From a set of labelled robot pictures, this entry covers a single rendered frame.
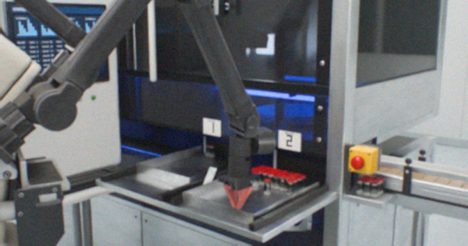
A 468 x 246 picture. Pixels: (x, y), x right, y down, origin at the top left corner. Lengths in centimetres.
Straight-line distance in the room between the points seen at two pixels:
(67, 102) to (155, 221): 126
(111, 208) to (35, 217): 125
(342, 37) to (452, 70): 470
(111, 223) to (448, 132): 462
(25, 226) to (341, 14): 101
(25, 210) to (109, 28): 45
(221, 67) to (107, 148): 104
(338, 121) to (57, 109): 85
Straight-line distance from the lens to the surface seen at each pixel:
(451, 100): 614
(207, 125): 179
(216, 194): 149
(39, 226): 116
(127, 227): 232
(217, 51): 111
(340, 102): 147
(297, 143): 157
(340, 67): 146
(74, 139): 197
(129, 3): 100
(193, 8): 105
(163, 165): 179
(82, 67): 98
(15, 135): 97
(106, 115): 204
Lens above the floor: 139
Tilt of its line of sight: 11 degrees down
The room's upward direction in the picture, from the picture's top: straight up
